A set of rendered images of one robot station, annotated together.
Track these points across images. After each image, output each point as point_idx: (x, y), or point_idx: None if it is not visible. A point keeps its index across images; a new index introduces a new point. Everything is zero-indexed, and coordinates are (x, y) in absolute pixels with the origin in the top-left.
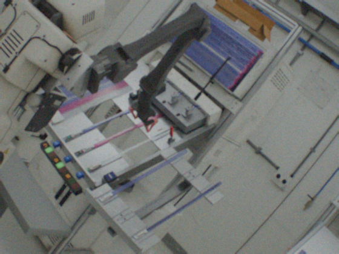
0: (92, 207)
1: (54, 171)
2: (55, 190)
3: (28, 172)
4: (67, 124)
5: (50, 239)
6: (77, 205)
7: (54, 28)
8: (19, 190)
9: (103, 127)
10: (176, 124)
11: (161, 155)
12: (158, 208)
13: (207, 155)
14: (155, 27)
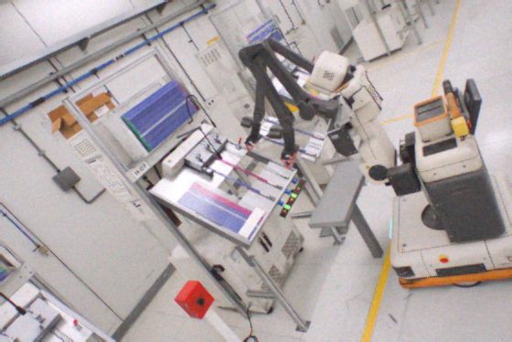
0: (304, 176)
1: (252, 254)
2: (263, 251)
3: (324, 195)
4: (258, 204)
5: (290, 255)
6: (271, 228)
7: (360, 66)
8: (350, 177)
9: None
10: (223, 146)
11: (261, 141)
12: None
13: None
14: (126, 166)
